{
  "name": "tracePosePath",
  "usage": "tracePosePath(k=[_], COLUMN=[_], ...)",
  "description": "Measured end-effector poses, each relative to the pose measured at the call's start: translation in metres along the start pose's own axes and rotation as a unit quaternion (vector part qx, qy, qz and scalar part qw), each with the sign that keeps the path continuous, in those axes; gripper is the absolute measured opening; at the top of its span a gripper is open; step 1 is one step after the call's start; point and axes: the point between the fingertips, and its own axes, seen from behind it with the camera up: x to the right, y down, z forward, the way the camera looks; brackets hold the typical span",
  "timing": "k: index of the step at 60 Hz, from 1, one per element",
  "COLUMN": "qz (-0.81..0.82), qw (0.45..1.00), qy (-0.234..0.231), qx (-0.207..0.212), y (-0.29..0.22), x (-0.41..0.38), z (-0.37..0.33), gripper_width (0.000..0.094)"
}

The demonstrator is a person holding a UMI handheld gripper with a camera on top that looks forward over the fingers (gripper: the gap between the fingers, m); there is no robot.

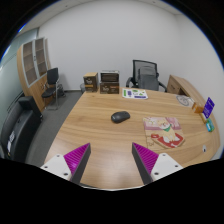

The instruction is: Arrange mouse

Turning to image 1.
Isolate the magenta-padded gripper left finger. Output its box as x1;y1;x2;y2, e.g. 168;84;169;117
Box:
39;142;92;185

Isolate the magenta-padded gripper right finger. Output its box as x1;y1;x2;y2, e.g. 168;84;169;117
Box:
131;142;185;185

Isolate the black computer mouse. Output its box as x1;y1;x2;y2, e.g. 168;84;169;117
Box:
110;110;131;124

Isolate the cartoon dog print mouse pad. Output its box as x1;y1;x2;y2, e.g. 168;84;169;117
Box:
142;116;186;149

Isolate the white sticker sheet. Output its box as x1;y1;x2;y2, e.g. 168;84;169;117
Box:
121;87;149;100

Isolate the round grey disc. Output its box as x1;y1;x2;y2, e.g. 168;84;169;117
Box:
175;94;194;108

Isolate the small yellow box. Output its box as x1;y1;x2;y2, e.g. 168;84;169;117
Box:
199;112;208;124

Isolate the teal green packet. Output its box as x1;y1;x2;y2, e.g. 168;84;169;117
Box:
204;118;215;133

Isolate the orange box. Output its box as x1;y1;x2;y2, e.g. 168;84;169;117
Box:
192;102;205;114

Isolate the large brown coffee box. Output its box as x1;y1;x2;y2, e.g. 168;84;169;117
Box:
99;81;120;95

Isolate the small brown coffee box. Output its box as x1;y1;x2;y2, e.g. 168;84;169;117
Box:
83;72;100;93

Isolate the grey backpack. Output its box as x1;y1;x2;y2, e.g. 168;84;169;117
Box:
137;65;160;92

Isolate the purple card box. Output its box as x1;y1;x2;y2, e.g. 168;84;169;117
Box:
202;96;216;120

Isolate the wooden side desk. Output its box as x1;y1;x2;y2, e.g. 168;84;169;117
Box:
166;74;206;104

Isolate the black visitor chair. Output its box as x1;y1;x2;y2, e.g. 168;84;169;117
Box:
41;67;64;111

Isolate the dark open coffee box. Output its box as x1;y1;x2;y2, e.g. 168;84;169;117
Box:
100;70;120;84

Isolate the black mesh office chair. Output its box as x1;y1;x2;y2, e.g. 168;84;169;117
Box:
125;59;168;93

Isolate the wooden shelf cabinet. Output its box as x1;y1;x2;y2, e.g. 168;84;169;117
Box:
16;37;53;113

